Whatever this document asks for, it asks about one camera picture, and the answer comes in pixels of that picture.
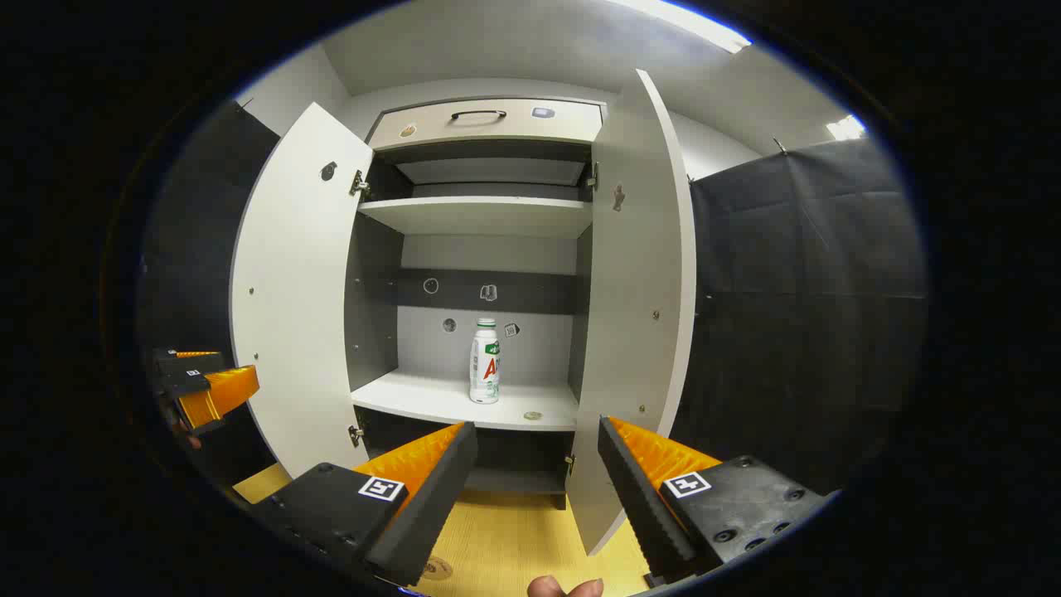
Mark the dark grey cabinet shelf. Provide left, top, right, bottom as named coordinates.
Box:
left=464, top=467, right=569, bottom=497

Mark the white bottle with green ring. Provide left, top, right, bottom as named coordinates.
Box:
left=468, top=317, right=501, bottom=405

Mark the white cabinet door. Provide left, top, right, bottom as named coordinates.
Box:
left=566, top=69, right=698, bottom=557
left=230, top=102, right=375, bottom=480

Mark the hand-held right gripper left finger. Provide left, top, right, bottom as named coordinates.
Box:
left=247, top=421, right=479, bottom=588

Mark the white cabinet shelf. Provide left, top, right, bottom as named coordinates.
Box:
left=357, top=196, right=594, bottom=240
left=350, top=369, right=580, bottom=432

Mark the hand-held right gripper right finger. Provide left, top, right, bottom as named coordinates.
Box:
left=597, top=415, right=840, bottom=583

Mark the black backdrop cloth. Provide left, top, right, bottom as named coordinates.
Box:
left=135, top=98, right=931, bottom=498

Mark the white cabinet drawer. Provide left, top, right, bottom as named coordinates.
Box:
left=366, top=97, right=605, bottom=153

